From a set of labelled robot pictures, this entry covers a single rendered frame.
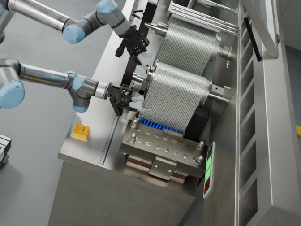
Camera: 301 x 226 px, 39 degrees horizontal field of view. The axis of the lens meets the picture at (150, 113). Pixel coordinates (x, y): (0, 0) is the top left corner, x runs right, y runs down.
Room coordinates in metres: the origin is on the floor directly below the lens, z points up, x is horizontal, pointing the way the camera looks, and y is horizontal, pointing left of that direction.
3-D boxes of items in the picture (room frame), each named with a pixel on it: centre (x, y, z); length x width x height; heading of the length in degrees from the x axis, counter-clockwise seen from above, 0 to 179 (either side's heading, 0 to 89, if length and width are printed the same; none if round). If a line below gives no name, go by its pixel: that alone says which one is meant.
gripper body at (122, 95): (1.51, 0.17, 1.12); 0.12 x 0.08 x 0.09; 96
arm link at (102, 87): (1.50, 0.25, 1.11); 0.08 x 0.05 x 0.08; 6
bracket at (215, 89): (1.61, -0.24, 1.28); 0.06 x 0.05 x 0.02; 96
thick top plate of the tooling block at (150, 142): (1.42, -0.12, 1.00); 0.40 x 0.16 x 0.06; 96
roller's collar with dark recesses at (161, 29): (1.83, 0.10, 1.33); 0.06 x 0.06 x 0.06; 6
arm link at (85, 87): (1.49, 0.33, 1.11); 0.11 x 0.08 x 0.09; 96
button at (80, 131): (1.40, 0.27, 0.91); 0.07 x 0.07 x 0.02; 6
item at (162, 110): (1.53, -0.07, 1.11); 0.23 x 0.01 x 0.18; 96
